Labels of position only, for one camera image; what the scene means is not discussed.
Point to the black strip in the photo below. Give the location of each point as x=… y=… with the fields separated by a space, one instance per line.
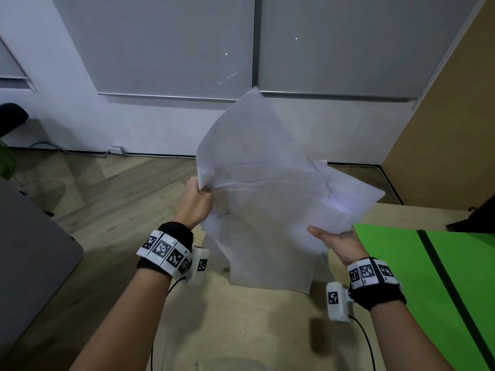
x=452 y=289

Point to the person's right forearm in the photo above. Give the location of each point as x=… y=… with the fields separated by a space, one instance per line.
x=406 y=340

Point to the grey window blind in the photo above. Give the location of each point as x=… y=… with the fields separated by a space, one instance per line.
x=9 y=65
x=154 y=46
x=348 y=46

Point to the bundle of white paper sheets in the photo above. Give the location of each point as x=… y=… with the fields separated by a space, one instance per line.
x=267 y=212

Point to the person's left hand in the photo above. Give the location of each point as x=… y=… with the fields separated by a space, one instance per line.
x=193 y=208

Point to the person's left forearm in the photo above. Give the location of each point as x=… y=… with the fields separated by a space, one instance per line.
x=123 y=324

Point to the green mat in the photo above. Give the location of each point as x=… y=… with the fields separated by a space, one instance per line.
x=410 y=274

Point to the brown wooden panel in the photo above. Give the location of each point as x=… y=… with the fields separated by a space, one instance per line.
x=452 y=131

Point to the grey table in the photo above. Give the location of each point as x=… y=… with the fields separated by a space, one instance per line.
x=31 y=258

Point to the person's right thumb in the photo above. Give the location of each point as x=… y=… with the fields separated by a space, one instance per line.
x=321 y=232

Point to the black marker wristband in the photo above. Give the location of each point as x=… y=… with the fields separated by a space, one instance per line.
x=166 y=247
x=373 y=283

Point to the green cloth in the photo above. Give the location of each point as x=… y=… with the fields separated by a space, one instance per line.
x=6 y=162

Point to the white wall socket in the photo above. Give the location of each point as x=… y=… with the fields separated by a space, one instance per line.
x=116 y=150

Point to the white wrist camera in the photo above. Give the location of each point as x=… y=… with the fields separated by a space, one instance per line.
x=198 y=266
x=337 y=301

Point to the person's right hand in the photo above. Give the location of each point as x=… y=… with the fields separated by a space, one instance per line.
x=346 y=245

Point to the black bag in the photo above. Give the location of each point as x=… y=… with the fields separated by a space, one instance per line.
x=477 y=220

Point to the person's left thumb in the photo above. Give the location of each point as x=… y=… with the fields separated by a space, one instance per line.
x=204 y=196

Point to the black chair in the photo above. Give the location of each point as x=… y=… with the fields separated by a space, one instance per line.
x=11 y=117

